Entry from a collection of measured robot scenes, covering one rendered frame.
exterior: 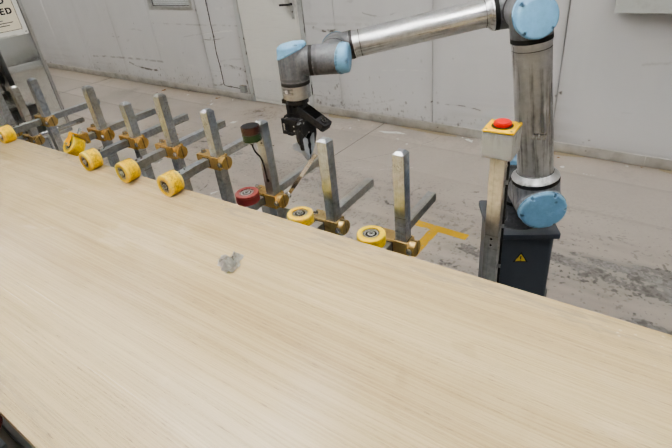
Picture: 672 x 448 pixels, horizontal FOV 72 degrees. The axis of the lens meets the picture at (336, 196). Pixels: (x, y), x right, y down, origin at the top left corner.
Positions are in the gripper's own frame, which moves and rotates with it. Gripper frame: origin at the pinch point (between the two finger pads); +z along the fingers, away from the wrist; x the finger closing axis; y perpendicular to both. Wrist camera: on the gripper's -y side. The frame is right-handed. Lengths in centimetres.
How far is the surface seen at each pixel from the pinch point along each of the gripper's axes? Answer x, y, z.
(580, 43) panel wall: -250, -42, 17
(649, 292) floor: -107, -109, 98
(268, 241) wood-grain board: 34.3, -9.4, 9.5
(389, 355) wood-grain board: 53, -58, 9
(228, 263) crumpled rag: 48.1, -7.8, 8.3
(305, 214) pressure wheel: 18.7, -10.9, 9.0
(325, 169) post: 9.5, -13.2, -2.4
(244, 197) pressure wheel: 19.2, 14.1, 9.0
